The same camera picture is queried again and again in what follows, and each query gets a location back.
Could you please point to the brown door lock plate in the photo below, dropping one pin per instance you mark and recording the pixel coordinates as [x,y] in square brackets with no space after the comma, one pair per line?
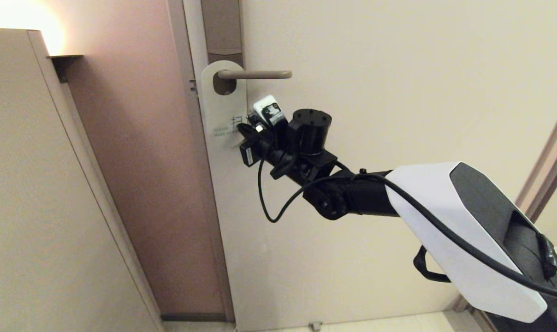
[221,27]

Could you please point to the grey floor door stop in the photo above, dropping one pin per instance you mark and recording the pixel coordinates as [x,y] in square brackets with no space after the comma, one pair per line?
[315,326]

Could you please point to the dark baseboard strip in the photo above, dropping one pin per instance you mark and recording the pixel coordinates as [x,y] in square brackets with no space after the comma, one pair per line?
[193,317]

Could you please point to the white and blue door hanger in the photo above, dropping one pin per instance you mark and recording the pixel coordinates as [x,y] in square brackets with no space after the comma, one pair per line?
[214,110]

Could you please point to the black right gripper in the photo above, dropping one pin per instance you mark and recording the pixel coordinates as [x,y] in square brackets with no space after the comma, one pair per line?
[269,152]

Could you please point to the black right camera bracket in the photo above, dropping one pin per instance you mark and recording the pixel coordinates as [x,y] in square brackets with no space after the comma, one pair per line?
[278,131]

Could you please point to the dark wall lamp bracket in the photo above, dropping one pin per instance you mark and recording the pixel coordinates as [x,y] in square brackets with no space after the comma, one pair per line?
[66,64]

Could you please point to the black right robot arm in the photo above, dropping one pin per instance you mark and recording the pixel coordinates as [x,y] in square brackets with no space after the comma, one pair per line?
[444,203]

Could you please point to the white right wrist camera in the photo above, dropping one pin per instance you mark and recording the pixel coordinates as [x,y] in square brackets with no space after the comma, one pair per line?
[269,108]

